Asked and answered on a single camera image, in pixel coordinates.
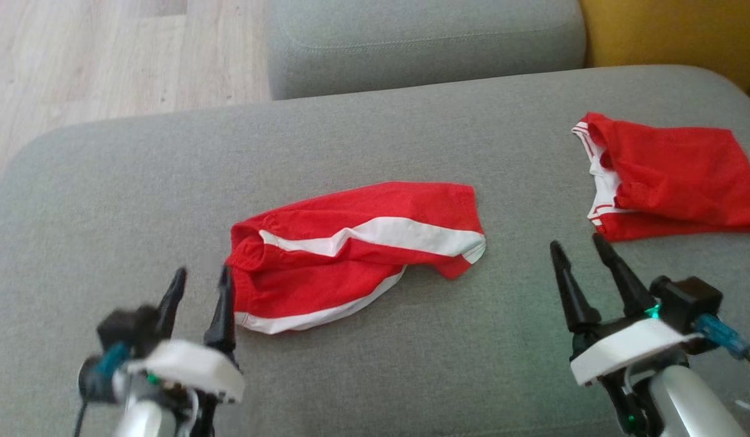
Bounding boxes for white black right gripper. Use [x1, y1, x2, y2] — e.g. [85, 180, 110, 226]
[549, 232, 703, 437]

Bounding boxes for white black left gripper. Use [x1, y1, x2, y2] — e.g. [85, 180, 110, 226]
[78, 265, 245, 437]

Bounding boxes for red shorts with white stripe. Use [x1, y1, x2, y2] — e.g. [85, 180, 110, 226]
[225, 181, 487, 336]

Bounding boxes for red basketball jersey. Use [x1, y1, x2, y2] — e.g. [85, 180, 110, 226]
[571, 112, 750, 242]

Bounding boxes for grey sofa seat cushion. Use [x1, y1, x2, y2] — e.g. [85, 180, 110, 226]
[0, 65, 750, 437]

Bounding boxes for yellow cushion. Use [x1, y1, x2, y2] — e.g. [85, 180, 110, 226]
[578, 0, 750, 92]

